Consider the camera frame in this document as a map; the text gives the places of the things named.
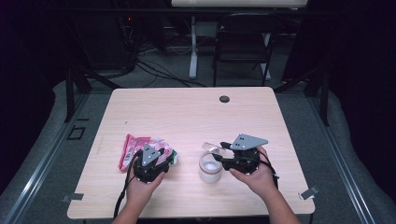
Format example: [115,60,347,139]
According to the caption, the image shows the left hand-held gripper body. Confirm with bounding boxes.
[133,143,171,184]

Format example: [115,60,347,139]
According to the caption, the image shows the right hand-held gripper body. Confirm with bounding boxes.
[222,133,269,175]

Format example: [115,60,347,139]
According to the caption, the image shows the clear glass jar with lid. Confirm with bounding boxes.
[199,142,234,184]

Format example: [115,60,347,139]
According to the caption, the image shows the pink plastic bag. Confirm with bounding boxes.
[118,133,179,173]

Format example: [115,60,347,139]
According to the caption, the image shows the person's left hand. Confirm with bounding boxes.
[125,169,166,207]

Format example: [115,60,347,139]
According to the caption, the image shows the person's right hand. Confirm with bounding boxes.
[228,146,276,203]

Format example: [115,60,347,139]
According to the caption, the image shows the grey tape piece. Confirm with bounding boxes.
[61,192,85,203]
[299,186,320,201]

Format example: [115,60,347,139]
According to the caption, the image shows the black metal stand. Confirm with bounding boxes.
[274,66,331,127]
[64,62,122,123]

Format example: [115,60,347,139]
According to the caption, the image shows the black folding chair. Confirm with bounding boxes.
[213,12,283,88]

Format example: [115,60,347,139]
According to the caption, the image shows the dark equipment with red light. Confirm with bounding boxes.
[71,12,138,71]

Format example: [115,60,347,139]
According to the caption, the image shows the white standing desk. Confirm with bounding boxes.
[171,0,308,81]

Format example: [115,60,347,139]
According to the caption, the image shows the right hand-held gripper cable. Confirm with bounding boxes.
[258,151,280,191]

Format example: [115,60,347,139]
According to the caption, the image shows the hand-held gripper cable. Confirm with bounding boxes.
[113,149,140,219]
[258,151,280,191]

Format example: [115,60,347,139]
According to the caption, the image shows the left hand-held gripper cable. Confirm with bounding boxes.
[113,149,140,219]

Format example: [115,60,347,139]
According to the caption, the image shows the black floor cables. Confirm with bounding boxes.
[134,59,206,88]

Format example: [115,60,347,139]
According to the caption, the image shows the aluminium floor rail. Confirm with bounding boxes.
[3,92,90,224]
[306,92,377,224]

